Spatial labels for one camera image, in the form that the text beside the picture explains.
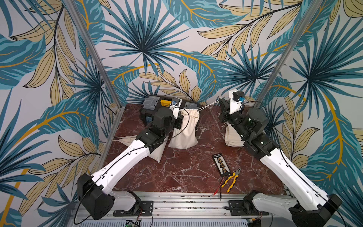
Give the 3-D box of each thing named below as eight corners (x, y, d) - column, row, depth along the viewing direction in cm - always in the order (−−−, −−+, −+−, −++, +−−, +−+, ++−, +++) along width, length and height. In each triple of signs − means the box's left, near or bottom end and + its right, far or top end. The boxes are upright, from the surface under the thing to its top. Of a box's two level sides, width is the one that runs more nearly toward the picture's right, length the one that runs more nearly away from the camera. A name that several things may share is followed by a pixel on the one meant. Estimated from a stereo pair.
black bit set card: (222, 177, 86) (222, 176, 84) (212, 156, 95) (213, 155, 93) (230, 174, 87) (231, 173, 86) (220, 154, 96) (221, 153, 94)
